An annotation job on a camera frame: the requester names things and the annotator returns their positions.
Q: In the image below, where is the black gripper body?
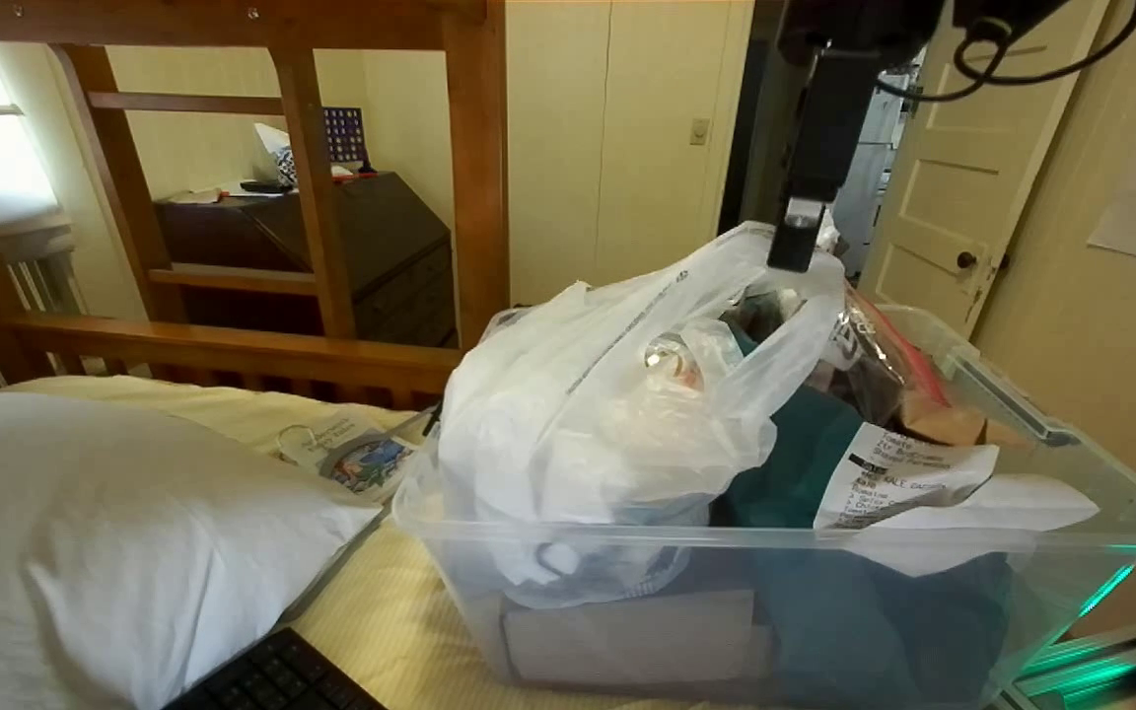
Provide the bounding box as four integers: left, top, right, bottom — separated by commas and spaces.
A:
781, 47, 891, 214

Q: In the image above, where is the white plastic shopping bag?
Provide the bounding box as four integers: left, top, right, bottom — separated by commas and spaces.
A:
429, 218, 852, 603

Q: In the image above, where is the clear zip bag red stripe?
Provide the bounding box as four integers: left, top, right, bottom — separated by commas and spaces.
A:
827, 283, 955, 427

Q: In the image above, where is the white panelled door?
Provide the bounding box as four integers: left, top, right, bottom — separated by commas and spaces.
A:
852, 0, 1113, 339

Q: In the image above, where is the teal cloth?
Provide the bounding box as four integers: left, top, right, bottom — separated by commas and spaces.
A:
707, 379, 1022, 710

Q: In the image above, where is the brown cardboard piece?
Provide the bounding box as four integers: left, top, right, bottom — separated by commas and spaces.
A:
899, 390, 995, 449

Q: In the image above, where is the printed white paper sheet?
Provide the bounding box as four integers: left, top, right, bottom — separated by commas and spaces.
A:
811, 413, 1005, 534

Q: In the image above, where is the plain white paper sheet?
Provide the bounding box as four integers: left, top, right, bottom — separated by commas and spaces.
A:
855, 471, 1105, 582

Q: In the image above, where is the dark wooden dresser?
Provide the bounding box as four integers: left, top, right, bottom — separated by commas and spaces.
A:
148, 172, 456, 352

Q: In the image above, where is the clear plastic storage bin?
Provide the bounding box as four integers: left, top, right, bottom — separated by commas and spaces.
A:
389, 298, 1136, 710

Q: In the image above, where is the grey flat box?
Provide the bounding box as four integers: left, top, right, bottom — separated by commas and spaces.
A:
498, 582, 778, 700

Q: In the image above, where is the blue patterned bag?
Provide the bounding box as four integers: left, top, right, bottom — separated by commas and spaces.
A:
314, 105, 376, 179

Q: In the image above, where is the colourful printed leaflet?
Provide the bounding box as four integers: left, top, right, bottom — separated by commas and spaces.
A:
266, 406, 432, 513

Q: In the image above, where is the black laptop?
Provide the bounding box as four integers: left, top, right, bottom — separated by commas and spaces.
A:
163, 624, 389, 710

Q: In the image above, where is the white pillow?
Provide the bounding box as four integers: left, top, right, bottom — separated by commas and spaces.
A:
0, 390, 389, 710

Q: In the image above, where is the grey radiator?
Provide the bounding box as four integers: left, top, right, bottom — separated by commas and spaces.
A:
0, 214, 88, 400

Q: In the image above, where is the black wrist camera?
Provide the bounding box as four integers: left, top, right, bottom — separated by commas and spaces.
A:
778, 0, 955, 65

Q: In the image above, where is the wooden bunk bed frame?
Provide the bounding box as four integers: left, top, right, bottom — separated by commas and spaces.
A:
0, 0, 514, 411

